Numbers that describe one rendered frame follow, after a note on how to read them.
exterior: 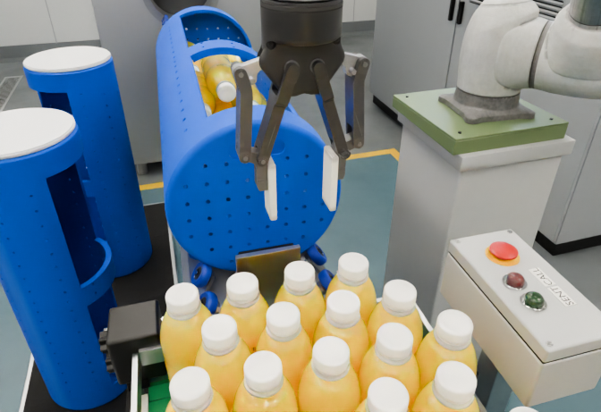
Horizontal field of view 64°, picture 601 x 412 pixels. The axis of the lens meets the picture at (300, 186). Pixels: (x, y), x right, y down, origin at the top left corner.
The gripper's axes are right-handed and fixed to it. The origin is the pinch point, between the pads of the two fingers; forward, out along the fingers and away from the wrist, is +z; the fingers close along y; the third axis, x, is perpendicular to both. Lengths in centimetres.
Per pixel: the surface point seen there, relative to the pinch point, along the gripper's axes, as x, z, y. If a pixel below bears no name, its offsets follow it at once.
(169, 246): -137, 108, 22
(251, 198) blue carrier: -19.0, 12.9, 2.4
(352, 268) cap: 1.0, 12.7, -6.7
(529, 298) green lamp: 12.0, 12.3, -24.4
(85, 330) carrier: -62, 76, 44
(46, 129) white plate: -73, 20, 42
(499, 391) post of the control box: 10.3, 32.6, -26.8
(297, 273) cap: -0.1, 12.8, 0.3
